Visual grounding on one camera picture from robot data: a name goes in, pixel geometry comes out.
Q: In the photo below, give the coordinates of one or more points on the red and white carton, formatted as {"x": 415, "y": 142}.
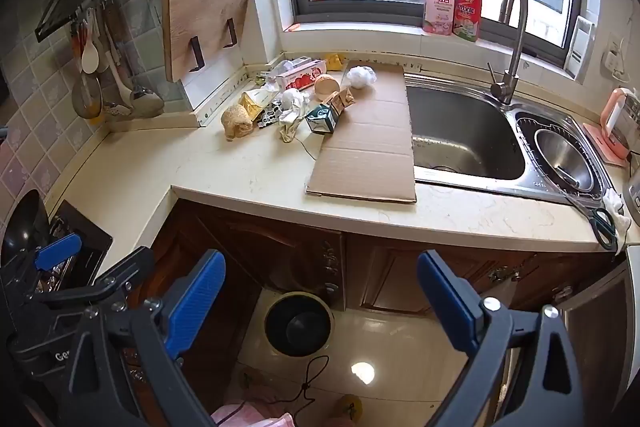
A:
{"x": 300, "y": 77}

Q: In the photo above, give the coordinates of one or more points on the round cream-rimmed waste bin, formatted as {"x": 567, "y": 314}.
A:
{"x": 300, "y": 302}

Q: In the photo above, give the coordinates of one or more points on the slotted steel skimmer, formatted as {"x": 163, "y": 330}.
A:
{"x": 117, "y": 109}

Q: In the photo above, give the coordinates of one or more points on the white rag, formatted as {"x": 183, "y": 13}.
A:
{"x": 617, "y": 207}

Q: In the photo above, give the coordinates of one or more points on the brown wooden kitchen cabinet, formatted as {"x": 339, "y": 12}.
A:
{"x": 280, "y": 247}

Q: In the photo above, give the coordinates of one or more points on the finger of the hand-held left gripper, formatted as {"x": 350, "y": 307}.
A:
{"x": 57, "y": 253}
{"x": 132, "y": 264}

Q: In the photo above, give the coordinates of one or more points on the white cutting board stand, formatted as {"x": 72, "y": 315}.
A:
{"x": 215, "y": 92}

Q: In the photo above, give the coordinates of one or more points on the black sink strainer basket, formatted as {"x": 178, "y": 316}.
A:
{"x": 525, "y": 127}

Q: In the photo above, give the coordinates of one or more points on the white plastic holder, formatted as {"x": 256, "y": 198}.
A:
{"x": 580, "y": 52}

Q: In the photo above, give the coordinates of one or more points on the black glass gas stove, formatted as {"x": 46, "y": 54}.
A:
{"x": 90, "y": 232}

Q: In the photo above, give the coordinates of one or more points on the beige round container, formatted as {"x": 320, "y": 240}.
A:
{"x": 326, "y": 86}

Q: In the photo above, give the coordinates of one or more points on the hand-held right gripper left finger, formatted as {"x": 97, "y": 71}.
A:
{"x": 195, "y": 302}

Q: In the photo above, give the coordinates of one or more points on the red spray bottle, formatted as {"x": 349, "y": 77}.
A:
{"x": 467, "y": 17}

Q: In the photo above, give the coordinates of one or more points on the small brown carton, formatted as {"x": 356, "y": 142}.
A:
{"x": 342, "y": 102}

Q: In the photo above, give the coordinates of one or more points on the grey appliance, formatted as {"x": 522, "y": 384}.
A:
{"x": 635, "y": 192}

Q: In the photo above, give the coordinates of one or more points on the black and white patterned wrapper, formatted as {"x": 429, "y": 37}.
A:
{"x": 270, "y": 114}

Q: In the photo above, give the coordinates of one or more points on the stainless steel appliance door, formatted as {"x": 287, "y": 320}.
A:
{"x": 595, "y": 322}

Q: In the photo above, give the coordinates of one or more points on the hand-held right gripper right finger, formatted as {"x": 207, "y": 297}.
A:
{"x": 450, "y": 302}

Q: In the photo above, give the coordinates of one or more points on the pink fleece trousers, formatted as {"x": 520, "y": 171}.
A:
{"x": 250, "y": 416}

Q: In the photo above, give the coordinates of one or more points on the white tissue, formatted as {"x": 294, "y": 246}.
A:
{"x": 292, "y": 98}

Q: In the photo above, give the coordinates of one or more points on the black wok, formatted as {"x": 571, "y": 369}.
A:
{"x": 25, "y": 222}

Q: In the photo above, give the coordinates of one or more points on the clear plastic bag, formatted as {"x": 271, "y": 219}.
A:
{"x": 281, "y": 68}

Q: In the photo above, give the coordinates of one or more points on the yellow wrapper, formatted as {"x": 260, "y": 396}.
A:
{"x": 335, "y": 61}

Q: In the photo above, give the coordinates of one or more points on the green and white carton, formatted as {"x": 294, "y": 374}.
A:
{"x": 320, "y": 119}

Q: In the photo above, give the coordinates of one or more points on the white rice spoon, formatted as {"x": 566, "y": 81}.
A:
{"x": 90, "y": 57}

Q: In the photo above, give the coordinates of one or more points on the wooden cutting board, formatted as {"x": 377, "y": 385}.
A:
{"x": 205, "y": 17}

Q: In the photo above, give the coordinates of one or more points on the steel kitchen faucet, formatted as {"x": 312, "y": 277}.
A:
{"x": 515, "y": 52}

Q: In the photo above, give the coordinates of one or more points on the stainless steel sink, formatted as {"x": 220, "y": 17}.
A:
{"x": 460, "y": 132}

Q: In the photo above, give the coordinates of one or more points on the pink and white appliance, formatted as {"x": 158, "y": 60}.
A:
{"x": 612, "y": 117}

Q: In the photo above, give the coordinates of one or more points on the white cloth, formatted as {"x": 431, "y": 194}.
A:
{"x": 290, "y": 127}

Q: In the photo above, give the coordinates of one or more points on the white wall socket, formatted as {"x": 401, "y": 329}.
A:
{"x": 612, "y": 57}

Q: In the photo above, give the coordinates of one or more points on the stainless steel bowl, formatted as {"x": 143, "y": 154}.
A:
{"x": 560, "y": 152}

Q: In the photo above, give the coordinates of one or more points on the white plastic bag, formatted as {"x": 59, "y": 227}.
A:
{"x": 361, "y": 77}

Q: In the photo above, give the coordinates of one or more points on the dark steel ladle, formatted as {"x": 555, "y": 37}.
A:
{"x": 87, "y": 99}

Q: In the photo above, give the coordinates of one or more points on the flat brown cardboard sheet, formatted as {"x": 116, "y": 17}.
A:
{"x": 365, "y": 142}

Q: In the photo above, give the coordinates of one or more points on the pink mat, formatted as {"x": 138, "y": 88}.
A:
{"x": 597, "y": 139}

